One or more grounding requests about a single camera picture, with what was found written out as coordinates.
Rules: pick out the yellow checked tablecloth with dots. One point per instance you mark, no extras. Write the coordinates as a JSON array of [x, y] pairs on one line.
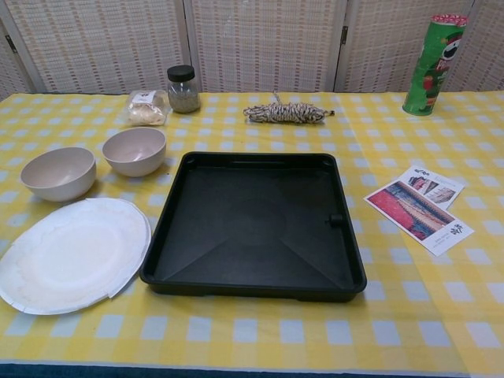
[[453, 295], [98, 334]]

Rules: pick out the white paper plate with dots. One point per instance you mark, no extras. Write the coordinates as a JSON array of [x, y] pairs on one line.
[[75, 256]]

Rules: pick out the woven folding screen panel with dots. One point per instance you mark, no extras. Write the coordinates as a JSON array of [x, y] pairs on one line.
[[386, 43], [106, 43], [267, 43], [10, 78], [488, 47]]

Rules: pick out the postcard with red picture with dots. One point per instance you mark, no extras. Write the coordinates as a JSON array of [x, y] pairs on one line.
[[413, 214]]

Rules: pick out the green chips can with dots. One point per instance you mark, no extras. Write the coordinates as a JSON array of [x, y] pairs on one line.
[[429, 78]]

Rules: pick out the black plastic tray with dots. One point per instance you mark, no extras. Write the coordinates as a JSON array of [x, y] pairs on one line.
[[252, 236]]

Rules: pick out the clear snack bag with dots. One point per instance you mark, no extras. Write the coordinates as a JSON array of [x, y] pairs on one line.
[[147, 110]]

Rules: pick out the white postcard with drawings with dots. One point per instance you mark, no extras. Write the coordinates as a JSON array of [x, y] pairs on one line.
[[441, 189]]

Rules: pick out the beige plastic bowl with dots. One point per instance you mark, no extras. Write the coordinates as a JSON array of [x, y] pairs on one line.
[[59, 173], [134, 151]]

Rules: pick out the glass jar black lid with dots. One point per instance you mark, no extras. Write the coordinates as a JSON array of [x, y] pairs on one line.
[[183, 98]]

